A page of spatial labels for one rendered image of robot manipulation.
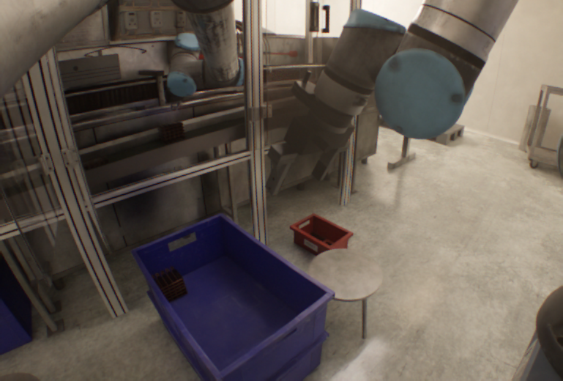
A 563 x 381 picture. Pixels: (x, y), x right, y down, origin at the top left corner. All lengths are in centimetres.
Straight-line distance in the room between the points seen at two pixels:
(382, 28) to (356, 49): 5
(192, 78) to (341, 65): 55
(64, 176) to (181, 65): 57
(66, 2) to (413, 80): 30
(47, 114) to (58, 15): 85
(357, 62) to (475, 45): 20
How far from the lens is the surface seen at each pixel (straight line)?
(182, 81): 90
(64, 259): 168
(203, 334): 105
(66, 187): 117
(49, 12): 26
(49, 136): 112
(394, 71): 29
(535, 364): 42
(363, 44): 45
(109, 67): 129
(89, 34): 167
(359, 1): 189
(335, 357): 123
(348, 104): 47
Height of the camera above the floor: 106
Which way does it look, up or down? 25 degrees down
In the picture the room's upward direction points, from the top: 1 degrees clockwise
